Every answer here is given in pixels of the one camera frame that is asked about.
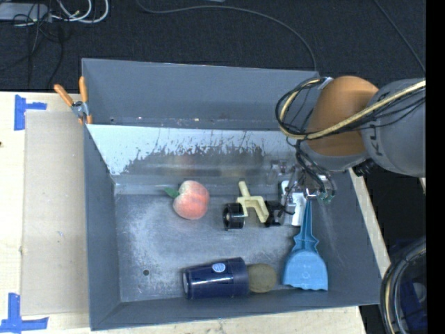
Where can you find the light blue plastic scraper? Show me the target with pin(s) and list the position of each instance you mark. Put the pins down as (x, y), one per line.
(305, 266)

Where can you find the black plastic wheel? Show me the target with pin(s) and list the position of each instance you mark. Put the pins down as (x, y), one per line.
(233, 217)

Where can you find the olive brown round disc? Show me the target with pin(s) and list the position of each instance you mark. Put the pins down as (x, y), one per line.
(261, 277)

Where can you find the toy peach with green leaf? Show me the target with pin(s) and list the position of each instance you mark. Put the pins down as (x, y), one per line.
(191, 200)

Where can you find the dark blue plastic cup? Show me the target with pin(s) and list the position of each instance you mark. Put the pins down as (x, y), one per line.
(215, 278)

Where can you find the grey metal bin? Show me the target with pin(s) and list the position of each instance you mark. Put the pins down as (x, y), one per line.
(167, 242)

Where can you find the pale wood flat board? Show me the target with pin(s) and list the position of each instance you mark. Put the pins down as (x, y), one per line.
(52, 214)

